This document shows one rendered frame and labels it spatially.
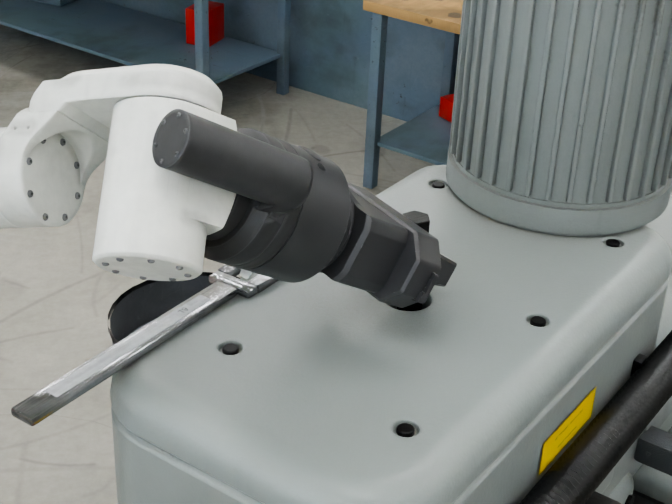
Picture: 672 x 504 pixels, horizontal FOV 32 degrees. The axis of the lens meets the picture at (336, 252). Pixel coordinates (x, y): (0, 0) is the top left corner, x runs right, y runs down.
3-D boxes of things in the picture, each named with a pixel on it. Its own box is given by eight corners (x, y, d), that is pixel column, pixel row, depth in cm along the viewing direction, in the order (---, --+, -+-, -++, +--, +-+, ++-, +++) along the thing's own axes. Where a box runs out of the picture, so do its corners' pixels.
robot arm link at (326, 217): (305, 269, 89) (181, 231, 81) (362, 157, 87) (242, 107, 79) (401, 349, 80) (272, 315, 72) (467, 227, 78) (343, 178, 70)
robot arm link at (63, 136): (226, 234, 71) (47, 239, 76) (242, 97, 73) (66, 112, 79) (172, 202, 65) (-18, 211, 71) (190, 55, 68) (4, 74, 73)
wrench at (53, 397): (43, 434, 72) (42, 423, 71) (-1, 411, 73) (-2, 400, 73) (282, 278, 89) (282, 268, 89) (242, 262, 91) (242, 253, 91)
